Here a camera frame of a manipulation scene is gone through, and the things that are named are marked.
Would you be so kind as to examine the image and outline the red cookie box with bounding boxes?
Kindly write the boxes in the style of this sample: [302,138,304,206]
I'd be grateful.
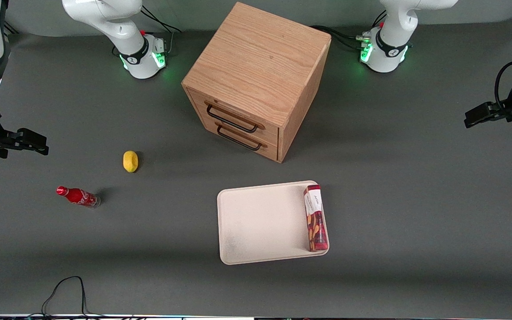
[303,184,330,253]

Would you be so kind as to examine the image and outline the white rectangular tray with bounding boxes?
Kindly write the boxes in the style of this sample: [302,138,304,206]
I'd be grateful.
[217,180,330,266]

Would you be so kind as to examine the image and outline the red cola bottle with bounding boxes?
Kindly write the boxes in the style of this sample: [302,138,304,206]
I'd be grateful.
[56,186,102,208]

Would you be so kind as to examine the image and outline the yellow lemon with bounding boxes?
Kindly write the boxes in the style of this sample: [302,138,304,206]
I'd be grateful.
[123,150,139,173]

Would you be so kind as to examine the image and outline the wooden drawer front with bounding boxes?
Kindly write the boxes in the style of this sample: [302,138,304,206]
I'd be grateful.
[195,108,279,162]
[188,88,280,145]

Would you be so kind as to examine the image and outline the wooden drawer cabinet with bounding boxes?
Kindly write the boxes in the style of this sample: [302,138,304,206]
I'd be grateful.
[181,2,332,164]

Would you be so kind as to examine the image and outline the thin black looped cable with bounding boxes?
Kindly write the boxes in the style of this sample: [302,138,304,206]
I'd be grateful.
[27,276,105,319]

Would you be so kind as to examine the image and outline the black left arm base cables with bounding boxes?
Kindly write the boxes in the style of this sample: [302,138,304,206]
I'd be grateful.
[310,10,388,50]

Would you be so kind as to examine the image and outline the black arm base cables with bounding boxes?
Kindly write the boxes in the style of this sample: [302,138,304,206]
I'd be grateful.
[140,4,182,56]
[310,10,388,50]

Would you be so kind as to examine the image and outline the black right arm base cables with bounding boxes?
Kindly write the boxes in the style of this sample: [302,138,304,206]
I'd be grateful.
[140,4,182,56]

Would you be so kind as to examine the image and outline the black metal drawer handle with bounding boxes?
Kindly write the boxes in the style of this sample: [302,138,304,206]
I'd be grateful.
[216,125,263,152]
[206,103,259,134]

